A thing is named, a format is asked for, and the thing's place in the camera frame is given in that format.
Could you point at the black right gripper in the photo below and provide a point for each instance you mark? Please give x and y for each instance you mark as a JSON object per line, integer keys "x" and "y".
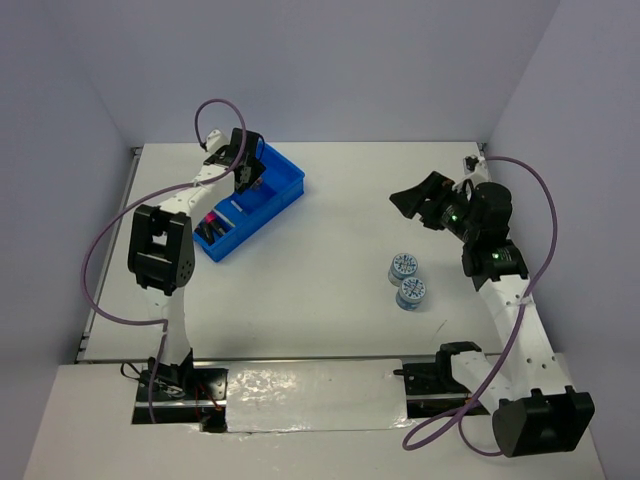
{"x": 437, "y": 187}

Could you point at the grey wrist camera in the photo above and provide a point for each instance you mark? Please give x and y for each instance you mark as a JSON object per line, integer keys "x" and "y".
{"x": 475, "y": 170}
{"x": 215, "y": 140}

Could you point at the pink capped black highlighter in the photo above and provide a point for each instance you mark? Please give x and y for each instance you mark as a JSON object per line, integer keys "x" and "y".
{"x": 209, "y": 219}

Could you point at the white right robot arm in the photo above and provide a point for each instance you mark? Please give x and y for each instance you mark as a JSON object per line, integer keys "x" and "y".
{"x": 534, "y": 408}

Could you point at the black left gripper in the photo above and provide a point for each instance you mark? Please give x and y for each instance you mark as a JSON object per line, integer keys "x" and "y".
{"x": 258, "y": 168}

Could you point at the orange capped black highlighter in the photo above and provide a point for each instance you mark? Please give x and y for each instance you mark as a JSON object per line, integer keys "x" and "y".
{"x": 218, "y": 228}

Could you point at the blue paint jar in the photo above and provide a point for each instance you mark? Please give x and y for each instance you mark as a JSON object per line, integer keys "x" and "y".
{"x": 410, "y": 293}
{"x": 403, "y": 265}

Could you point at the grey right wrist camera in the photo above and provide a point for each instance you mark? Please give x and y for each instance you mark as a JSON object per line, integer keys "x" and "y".
{"x": 475, "y": 170}

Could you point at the blue compartment tray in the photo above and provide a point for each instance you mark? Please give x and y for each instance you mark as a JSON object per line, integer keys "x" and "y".
{"x": 282, "y": 184}

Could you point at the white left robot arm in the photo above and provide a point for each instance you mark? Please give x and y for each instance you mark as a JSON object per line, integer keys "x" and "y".
{"x": 161, "y": 250}

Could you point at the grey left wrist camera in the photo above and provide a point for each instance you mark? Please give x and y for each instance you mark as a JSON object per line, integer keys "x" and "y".
{"x": 215, "y": 140}

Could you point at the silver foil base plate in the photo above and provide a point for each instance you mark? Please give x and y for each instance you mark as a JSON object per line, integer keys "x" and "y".
{"x": 314, "y": 396}

